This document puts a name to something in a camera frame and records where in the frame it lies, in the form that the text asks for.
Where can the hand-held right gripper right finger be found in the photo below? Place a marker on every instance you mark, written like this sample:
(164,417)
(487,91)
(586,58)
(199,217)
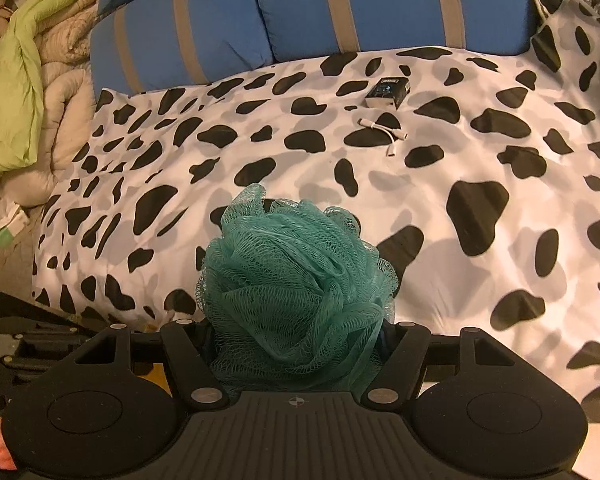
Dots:
(405,355)

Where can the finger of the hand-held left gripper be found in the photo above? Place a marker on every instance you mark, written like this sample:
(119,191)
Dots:
(35,329)

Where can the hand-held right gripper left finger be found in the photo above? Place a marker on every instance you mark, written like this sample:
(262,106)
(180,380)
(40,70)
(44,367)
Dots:
(190,355)

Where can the teal mesh bath loofah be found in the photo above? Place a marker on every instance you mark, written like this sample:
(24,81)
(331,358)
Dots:
(290,280)

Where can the white fabric tag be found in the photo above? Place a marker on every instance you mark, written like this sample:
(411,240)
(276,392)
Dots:
(10,222)

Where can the cow print blanket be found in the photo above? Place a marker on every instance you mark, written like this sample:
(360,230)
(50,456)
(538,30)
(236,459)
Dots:
(430,185)

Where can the beige quilt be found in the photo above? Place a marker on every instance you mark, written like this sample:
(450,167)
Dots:
(65,105)

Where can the green quilt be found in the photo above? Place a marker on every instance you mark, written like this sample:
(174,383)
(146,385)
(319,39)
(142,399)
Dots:
(15,90)

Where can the small black and white box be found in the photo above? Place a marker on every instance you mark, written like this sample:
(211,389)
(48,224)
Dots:
(387,92)

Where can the blue pillow with grey stripes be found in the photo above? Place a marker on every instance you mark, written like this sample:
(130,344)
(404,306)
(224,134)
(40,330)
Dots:
(390,5)
(190,35)

